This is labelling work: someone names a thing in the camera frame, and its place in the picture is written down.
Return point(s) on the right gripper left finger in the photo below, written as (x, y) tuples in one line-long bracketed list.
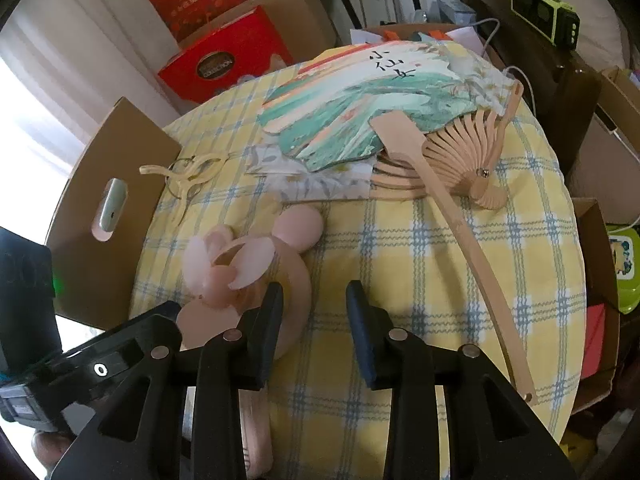
[(137, 432)]

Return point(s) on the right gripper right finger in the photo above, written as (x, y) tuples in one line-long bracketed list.
[(492, 432)]

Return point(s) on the pink mouse-ear handheld fan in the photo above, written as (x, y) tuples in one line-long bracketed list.
[(227, 277)]

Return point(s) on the brown cardboard box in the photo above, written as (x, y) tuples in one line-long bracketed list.
[(94, 271)]

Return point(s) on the yellow plaid tablecloth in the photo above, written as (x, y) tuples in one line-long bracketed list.
[(325, 423)]

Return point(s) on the mint green handheld fan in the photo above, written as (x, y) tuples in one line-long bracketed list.
[(112, 205)]

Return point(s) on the open floral folding fan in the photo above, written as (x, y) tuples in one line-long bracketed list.
[(464, 155)]

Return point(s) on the white curtain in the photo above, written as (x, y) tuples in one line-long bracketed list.
[(77, 58)]

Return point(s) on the red gift box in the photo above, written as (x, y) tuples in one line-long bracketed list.
[(245, 48)]

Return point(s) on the large brown cardboard carton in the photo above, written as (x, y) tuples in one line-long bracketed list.
[(304, 25)]

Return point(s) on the lime green radio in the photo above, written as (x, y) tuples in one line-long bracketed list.
[(555, 20)]

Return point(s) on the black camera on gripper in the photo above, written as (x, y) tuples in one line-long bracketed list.
[(29, 333)]

